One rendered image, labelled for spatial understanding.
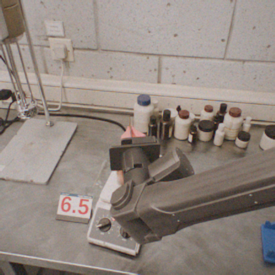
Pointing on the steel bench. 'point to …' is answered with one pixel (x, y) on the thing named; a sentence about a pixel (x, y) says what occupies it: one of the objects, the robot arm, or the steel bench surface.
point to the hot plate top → (109, 188)
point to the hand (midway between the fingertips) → (130, 130)
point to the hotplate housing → (108, 242)
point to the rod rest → (268, 241)
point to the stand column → (35, 65)
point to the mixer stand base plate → (35, 151)
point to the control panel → (114, 237)
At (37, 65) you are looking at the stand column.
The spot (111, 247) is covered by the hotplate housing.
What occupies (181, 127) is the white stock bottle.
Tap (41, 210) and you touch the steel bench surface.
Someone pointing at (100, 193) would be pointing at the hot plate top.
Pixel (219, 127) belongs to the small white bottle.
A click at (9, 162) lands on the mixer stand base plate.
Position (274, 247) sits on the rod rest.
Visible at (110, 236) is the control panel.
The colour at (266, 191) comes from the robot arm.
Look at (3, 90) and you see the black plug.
